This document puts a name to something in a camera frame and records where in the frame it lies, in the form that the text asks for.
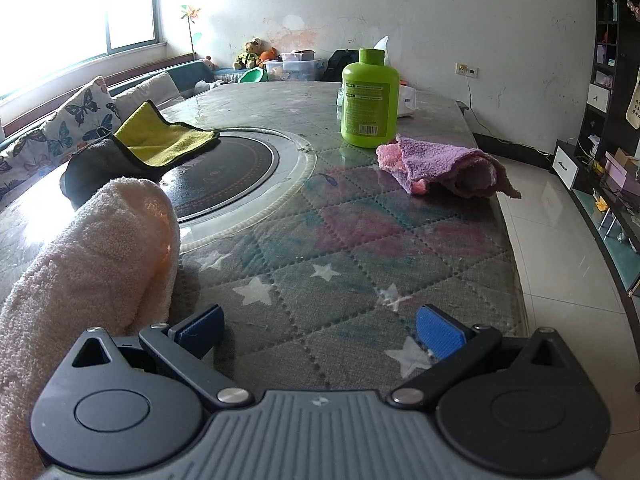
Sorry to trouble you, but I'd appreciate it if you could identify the beige cushion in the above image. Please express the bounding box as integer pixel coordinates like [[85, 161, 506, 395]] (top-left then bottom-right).
[[112, 71, 181, 111]]

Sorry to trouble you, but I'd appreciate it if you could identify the white drawer cabinet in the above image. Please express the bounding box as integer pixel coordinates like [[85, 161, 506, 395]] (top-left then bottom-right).
[[551, 142, 581, 191]]

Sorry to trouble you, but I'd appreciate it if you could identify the canvas tote bag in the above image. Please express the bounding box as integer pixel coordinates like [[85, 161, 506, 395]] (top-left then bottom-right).
[[625, 80, 640, 133]]

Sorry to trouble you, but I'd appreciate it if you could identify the pink cardboard box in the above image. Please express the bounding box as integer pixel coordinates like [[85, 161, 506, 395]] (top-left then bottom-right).
[[602, 150, 640, 186]]

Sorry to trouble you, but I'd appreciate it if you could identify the green plastic bottle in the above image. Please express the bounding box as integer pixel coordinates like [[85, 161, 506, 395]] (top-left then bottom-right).
[[340, 47, 401, 149]]

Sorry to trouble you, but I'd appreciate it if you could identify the blue sofa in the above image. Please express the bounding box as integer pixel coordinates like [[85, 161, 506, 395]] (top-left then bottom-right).
[[0, 57, 241, 211]]

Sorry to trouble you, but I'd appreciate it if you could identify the colourful pinwheel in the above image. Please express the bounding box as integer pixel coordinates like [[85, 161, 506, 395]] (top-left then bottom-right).
[[180, 5, 203, 58]]

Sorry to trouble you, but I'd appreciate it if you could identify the butterfly print cushion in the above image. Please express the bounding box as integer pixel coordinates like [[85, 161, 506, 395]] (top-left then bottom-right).
[[0, 130, 51, 201], [40, 76, 123, 163]]

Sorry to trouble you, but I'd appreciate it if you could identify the clear storage box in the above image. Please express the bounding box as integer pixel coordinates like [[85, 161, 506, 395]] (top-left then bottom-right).
[[264, 49, 328, 82]]

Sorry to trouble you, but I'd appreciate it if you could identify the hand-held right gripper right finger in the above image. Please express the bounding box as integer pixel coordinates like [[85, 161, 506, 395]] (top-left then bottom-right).
[[390, 304, 571, 407]]

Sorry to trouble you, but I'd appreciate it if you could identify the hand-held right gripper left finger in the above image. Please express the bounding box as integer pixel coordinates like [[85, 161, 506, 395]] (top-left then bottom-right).
[[70, 304, 251, 409]]

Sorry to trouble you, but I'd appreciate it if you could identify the pale pink towel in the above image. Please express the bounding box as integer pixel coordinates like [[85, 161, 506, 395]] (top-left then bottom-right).
[[0, 176, 181, 480]]

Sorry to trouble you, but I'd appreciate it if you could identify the yellow and grey microfibre cloth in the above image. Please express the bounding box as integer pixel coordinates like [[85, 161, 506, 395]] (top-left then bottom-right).
[[59, 100, 222, 208]]

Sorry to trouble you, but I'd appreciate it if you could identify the black backpack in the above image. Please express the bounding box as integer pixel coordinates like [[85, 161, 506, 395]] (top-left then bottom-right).
[[320, 49, 362, 82]]

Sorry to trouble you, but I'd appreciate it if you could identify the grey quilted star tablecloth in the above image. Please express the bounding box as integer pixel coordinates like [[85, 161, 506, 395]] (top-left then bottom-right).
[[0, 80, 531, 396]]

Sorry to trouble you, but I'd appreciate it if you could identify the dark shelving unit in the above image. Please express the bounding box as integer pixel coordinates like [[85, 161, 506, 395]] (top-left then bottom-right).
[[550, 0, 640, 301]]

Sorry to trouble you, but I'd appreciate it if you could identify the window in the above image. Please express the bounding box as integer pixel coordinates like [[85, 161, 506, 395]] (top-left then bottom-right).
[[0, 0, 168, 103]]

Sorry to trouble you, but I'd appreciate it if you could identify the purple and pink towel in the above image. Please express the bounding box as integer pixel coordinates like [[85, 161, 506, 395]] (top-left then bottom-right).
[[376, 133, 522, 200]]

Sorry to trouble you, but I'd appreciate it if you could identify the round black induction cooktop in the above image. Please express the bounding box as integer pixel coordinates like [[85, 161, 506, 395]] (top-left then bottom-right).
[[160, 127, 318, 253]]

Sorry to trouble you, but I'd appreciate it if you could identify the teddy bear plush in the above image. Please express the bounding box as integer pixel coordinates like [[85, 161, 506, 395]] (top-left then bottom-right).
[[232, 37, 263, 71]]

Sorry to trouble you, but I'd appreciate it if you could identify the white tissue pack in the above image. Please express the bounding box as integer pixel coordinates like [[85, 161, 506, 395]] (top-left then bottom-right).
[[397, 85, 418, 119]]

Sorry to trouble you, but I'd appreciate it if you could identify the power cable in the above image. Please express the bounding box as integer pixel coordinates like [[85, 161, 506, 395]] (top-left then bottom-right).
[[467, 76, 556, 156]]

